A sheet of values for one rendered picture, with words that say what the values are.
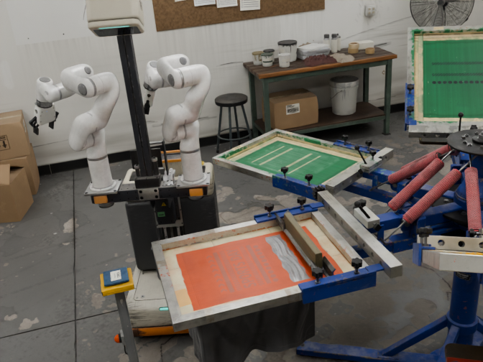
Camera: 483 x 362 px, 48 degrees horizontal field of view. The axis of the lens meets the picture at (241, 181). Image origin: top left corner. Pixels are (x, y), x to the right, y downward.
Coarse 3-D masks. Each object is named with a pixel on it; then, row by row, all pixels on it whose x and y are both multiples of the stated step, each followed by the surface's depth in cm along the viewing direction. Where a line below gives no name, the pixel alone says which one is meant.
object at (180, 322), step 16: (240, 224) 249; (256, 224) 249; (272, 224) 251; (320, 224) 246; (160, 240) 242; (176, 240) 241; (192, 240) 243; (208, 240) 245; (336, 240) 231; (160, 256) 230; (352, 256) 219; (160, 272) 219; (176, 304) 200; (240, 304) 197; (256, 304) 197; (272, 304) 199; (176, 320) 192; (192, 320) 192; (208, 320) 194
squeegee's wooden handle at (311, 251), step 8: (288, 216) 238; (288, 224) 237; (296, 224) 232; (296, 232) 228; (304, 232) 225; (296, 240) 230; (304, 240) 220; (304, 248) 222; (312, 248) 214; (312, 256) 214; (320, 256) 211; (320, 264) 213
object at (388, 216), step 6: (378, 216) 236; (384, 216) 235; (390, 216) 235; (396, 216) 235; (360, 222) 233; (384, 222) 232; (390, 222) 233; (396, 222) 234; (366, 228) 231; (372, 228) 232; (384, 228) 234; (390, 228) 235
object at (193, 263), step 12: (240, 240) 244; (252, 240) 243; (264, 240) 242; (288, 240) 240; (312, 240) 239; (192, 252) 238; (204, 252) 237; (264, 252) 233; (180, 264) 230; (192, 264) 229; (204, 264) 228; (192, 276) 221
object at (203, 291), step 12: (324, 252) 229; (276, 264) 224; (300, 264) 223; (336, 264) 221; (204, 276) 221; (288, 276) 216; (312, 276) 215; (324, 276) 214; (192, 288) 214; (204, 288) 213; (216, 288) 213; (252, 288) 211; (264, 288) 210; (276, 288) 210; (192, 300) 207; (204, 300) 206; (216, 300) 206; (228, 300) 205
